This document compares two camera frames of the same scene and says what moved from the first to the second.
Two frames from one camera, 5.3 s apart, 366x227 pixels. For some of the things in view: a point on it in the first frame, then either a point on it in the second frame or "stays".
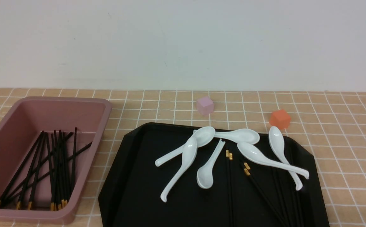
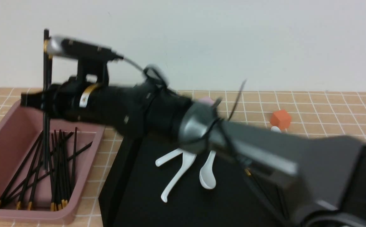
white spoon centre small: [204, 176] stays
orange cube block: [280, 118] stays
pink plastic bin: [3, 154] stays
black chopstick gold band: [247, 172] → [46, 87]
